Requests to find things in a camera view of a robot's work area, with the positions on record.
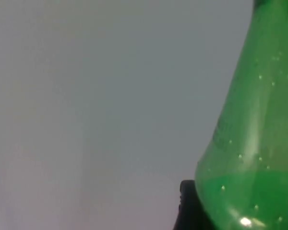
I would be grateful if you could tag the green plastic bottle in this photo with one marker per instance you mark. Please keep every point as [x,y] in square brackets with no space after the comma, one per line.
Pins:
[254,143]

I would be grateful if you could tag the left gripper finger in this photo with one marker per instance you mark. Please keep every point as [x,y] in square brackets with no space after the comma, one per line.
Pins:
[189,210]

